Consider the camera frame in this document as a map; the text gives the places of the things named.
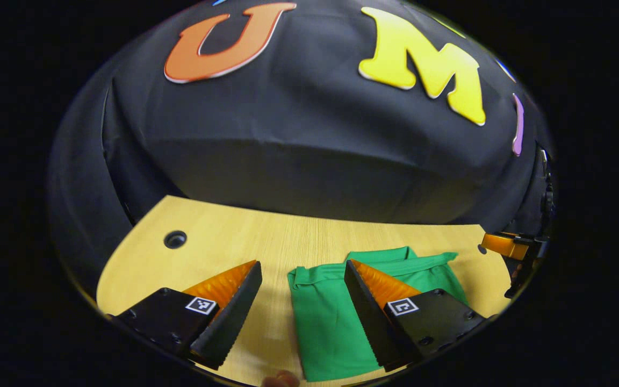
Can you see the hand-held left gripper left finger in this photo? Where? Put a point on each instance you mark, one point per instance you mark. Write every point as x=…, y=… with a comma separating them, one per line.
x=234, y=317

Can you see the green T-shirt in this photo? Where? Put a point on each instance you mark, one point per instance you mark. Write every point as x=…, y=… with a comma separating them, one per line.
x=325, y=322

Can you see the black tripod stand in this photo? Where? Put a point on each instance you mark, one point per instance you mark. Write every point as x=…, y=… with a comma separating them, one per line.
x=547, y=199

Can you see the black backdrop cloth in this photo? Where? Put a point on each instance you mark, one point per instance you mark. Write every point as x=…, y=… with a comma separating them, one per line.
x=315, y=161

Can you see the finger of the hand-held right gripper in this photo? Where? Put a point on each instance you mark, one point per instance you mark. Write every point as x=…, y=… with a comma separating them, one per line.
x=505, y=246

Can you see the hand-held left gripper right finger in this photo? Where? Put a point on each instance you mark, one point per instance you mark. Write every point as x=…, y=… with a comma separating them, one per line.
x=368, y=317

